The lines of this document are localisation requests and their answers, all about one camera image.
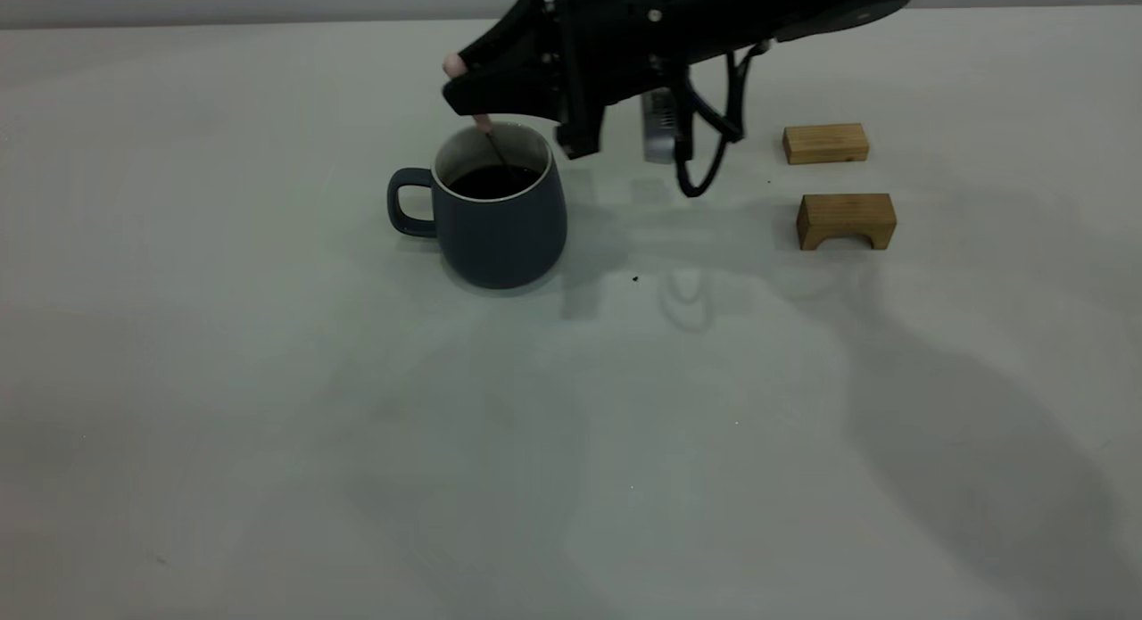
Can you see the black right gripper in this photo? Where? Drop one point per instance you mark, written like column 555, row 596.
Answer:
column 616, row 40

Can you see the arched wooden block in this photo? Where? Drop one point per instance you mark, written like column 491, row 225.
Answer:
column 843, row 211

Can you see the dark grey ceramic mug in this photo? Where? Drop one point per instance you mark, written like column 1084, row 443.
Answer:
column 500, row 236

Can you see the dark coffee liquid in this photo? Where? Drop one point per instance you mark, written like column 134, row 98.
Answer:
column 482, row 185

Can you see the flat rectangular wooden block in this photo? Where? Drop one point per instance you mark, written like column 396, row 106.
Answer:
column 825, row 144

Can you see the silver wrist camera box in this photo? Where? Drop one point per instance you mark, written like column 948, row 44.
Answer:
column 658, row 129

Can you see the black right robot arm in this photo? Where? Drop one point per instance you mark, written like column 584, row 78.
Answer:
column 803, row 4

